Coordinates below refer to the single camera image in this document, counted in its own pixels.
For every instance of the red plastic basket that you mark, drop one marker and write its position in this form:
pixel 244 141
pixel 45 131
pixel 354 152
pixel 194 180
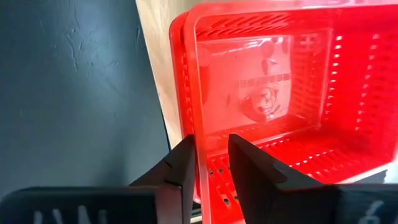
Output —
pixel 342 93
pixel 178 77

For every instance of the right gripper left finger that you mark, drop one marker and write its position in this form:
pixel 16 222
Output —
pixel 175 193

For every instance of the wooden shelf board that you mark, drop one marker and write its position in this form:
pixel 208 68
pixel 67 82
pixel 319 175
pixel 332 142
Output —
pixel 155 46

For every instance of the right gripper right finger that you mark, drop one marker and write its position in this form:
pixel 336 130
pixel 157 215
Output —
pixel 264 193

